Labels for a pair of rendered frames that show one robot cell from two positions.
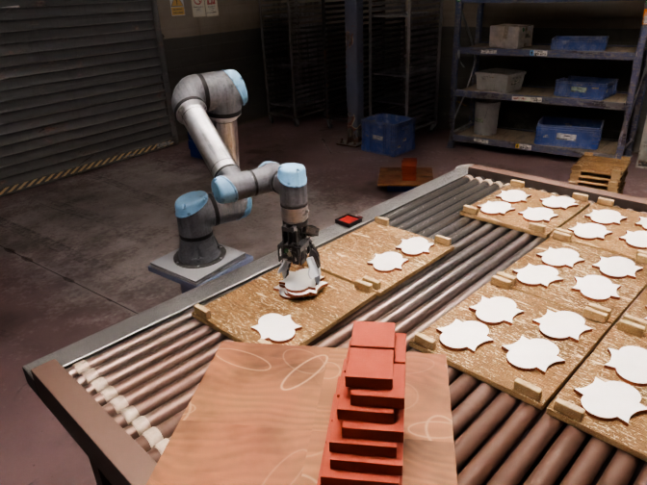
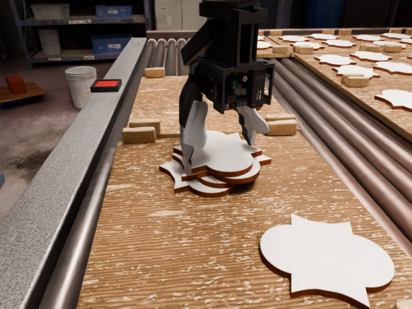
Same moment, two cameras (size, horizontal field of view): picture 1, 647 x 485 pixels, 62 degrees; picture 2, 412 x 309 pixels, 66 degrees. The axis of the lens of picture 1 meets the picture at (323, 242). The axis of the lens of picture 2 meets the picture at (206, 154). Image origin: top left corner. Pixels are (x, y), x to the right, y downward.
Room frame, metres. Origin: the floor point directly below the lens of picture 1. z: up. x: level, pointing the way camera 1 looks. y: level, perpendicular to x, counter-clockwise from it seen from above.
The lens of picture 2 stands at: (1.15, 0.41, 1.21)
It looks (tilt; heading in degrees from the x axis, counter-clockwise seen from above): 29 degrees down; 310
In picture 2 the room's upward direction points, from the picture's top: straight up
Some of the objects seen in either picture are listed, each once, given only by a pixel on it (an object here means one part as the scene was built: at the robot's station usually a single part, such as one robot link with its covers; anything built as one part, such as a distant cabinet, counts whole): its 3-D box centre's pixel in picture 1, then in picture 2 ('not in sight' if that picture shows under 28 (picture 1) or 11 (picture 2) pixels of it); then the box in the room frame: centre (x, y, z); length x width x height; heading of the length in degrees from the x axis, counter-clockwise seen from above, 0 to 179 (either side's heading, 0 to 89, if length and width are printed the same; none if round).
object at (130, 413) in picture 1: (387, 268); not in sight; (1.60, -0.21, 0.90); 1.95 x 0.05 x 0.05; 135
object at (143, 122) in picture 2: not in sight; (144, 126); (1.61, 0.05, 0.95); 0.06 x 0.02 x 0.03; 45
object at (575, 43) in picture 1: (579, 43); not in sight; (5.64, -2.61, 1.14); 0.50 x 0.38 x 0.11; 61
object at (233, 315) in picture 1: (285, 304); (231, 205); (1.35, 0.12, 0.93); 0.41 x 0.35 x 0.02; 137
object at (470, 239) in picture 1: (411, 276); not in sight; (1.53, -0.28, 0.90); 1.95 x 0.05 x 0.05; 135
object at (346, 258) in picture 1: (376, 253); (205, 100); (1.65, -0.18, 0.93); 0.41 x 0.35 x 0.02; 135
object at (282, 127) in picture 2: (363, 286); (281, 127); (1.40, -0.11, 0.95); 0.06 x 0.02 x 0.03; 47
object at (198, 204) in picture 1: (194, 213); not in sight; (1.77, 0.44, 1.06); 0.13 x 0.12 x 0.14; 121
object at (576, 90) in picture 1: (585, 87); (114, 11); (5.61, -2.73, 0.72); 0.50 x 0.38 x 0.16; 45
